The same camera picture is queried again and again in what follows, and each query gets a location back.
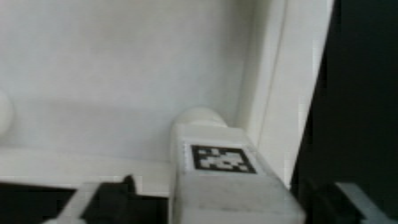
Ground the white square tabletop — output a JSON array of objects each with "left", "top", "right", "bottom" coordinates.
[{"left": 0, "top": 0, "right": 258, "bottom": 196}]

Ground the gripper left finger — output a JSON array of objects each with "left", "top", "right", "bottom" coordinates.
[{"left": 41, "top": 174, "right": 174, "bottom": 224}]

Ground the white table leg with tag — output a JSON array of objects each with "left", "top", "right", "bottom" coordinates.
[{"left": 169, "top": 107, "right": 306, "bottom": 224}]

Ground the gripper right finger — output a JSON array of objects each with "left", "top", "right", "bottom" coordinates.
[{"left": 295, "top": 181, "right": 398, "bottom": 224}]

